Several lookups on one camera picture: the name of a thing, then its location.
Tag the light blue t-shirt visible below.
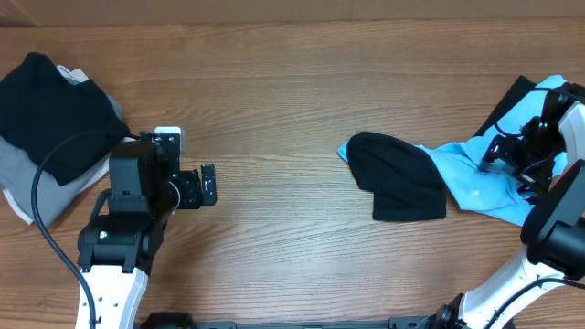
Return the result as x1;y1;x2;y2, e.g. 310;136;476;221
336;74;570;228

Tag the black garment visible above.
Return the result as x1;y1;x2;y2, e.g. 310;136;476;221
346;75;538;223

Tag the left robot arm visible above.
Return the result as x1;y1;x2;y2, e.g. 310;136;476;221
76;134;218;328

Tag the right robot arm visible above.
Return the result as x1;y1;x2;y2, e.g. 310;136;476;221
407;82;584;328

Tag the folded black shirt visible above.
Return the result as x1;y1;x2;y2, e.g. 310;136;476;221
1;52;131;186

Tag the folded white shirt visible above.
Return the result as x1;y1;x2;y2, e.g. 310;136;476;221
2;64;138;225

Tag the folded grey shirt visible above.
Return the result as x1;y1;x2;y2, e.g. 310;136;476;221
0;75;124;229

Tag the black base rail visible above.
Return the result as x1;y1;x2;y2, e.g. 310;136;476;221
133;312;444;329

